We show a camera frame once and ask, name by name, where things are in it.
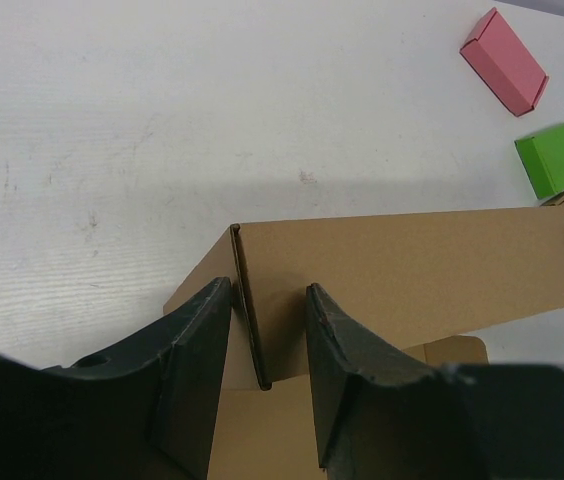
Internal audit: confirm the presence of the large brown cardboard box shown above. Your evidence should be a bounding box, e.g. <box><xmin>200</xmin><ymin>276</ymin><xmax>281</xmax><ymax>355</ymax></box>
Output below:
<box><xmin>164</xmin><ymin>193</ymin><xmax>564</xmax><ymax>479</ymax></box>

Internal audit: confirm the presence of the green paper box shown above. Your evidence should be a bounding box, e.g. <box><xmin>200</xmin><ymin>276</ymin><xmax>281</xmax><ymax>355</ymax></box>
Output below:
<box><xmin>514</xmin><ymin>122</ymin><xmax>564</xmax><ymax>200</ymax></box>

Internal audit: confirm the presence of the pink paper box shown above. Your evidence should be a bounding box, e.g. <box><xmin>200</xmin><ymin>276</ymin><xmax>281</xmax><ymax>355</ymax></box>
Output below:
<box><xmin>459</xmin><ymin>8</ymin><xmax>549</xmax><ymax>117</ymax></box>

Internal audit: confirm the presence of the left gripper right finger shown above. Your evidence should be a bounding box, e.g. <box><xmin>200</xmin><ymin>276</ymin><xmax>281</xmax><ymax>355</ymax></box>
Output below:
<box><xmin>305</xmin><ymin>284</ymin><xmax>564</xmax><ymax>479</ymax></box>

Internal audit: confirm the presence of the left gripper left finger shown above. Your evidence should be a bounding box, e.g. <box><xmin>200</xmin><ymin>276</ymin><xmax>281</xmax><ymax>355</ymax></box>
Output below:
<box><xmin>0</xmin><ymin>277</ymin><xmax>232</xmax><ymax>479</ymax></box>

